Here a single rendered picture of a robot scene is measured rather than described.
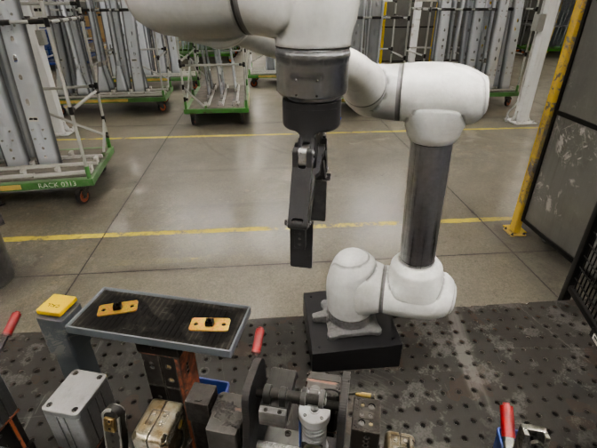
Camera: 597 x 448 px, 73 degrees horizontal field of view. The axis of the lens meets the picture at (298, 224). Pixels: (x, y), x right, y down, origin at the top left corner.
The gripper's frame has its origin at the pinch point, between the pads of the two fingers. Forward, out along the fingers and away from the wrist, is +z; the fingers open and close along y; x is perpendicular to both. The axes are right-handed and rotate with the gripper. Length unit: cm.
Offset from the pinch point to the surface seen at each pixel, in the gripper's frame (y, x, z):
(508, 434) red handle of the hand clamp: 3.3, 35.3, 33.6
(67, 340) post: -5, -57, 38
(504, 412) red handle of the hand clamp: 0.3, 34.9, 31.9
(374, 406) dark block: 1.3, 12.8, 34.7
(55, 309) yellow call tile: -7, -59, 30
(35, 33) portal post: -462, -444, 10
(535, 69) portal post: -655, 238, 64
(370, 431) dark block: 6.8, 12.2, 34.3
